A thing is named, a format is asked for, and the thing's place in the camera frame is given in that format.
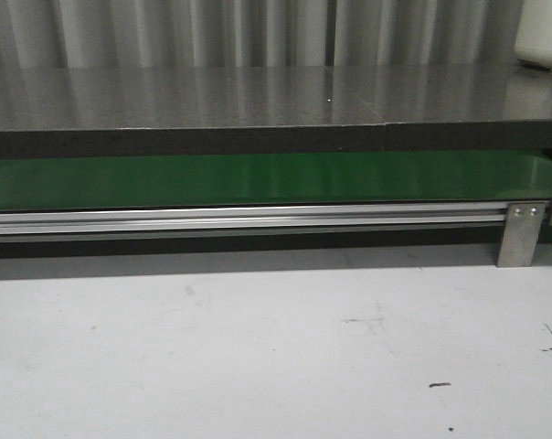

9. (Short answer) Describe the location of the steel conveyor support bracket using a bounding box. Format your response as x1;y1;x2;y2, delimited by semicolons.
496;202;547;268

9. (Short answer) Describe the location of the white plastic container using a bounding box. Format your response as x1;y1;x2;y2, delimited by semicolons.
515;0;552;70

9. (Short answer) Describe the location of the grey curtain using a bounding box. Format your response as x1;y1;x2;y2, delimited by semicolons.
0;1;522;69

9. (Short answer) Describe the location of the green conveyor belt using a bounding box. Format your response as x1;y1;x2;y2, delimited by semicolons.
0;151;552;212

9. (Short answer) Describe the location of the aluminium conveyor side rail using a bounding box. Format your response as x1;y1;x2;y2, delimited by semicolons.
0;202;508;236

